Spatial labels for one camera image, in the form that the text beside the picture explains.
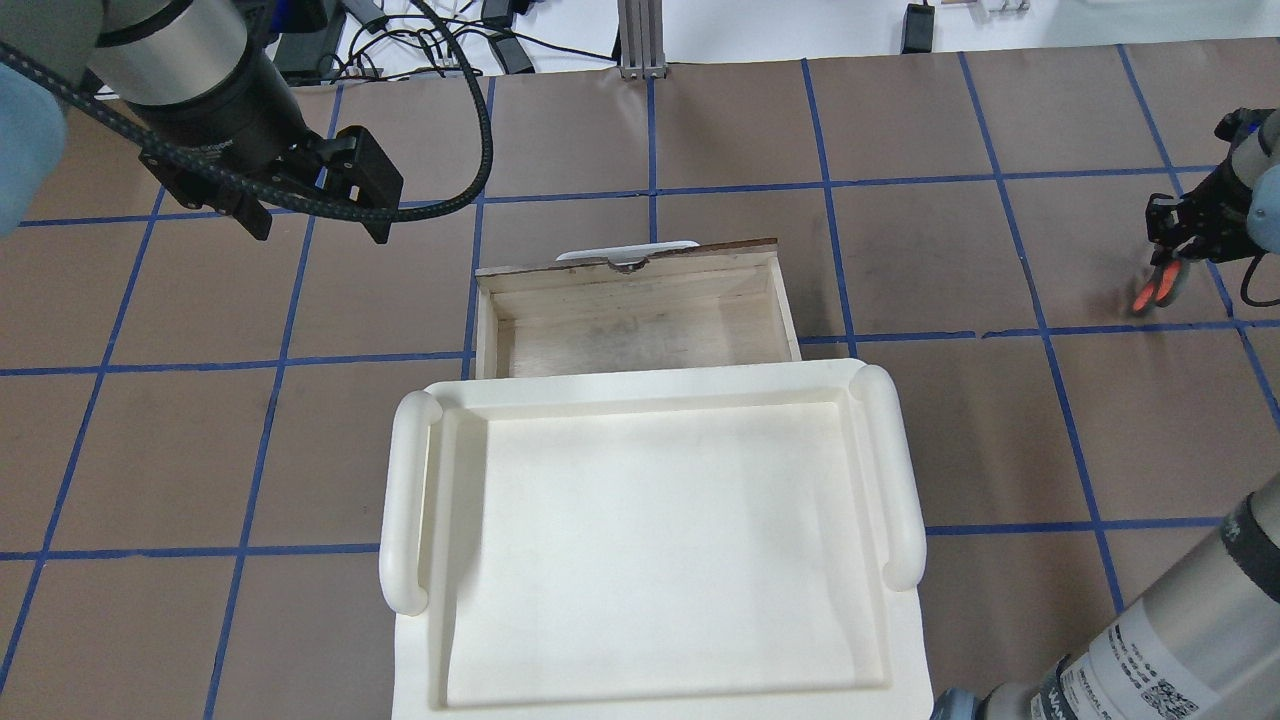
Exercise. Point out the aluminium frame post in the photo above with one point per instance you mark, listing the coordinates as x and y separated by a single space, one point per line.
640 40

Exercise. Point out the wooden drawer with white handle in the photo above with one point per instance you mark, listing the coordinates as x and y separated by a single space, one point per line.
671 305

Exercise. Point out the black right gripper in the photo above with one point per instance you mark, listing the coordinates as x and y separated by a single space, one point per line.
1208 203

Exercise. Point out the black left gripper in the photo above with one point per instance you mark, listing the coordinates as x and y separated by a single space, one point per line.
228 110

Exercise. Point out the white plastic tray box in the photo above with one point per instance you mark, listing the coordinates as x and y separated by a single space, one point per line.
731 542

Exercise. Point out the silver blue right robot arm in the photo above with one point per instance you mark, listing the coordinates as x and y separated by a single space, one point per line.
1201 643

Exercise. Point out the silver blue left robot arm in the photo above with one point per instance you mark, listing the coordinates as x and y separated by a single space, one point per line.
196 74

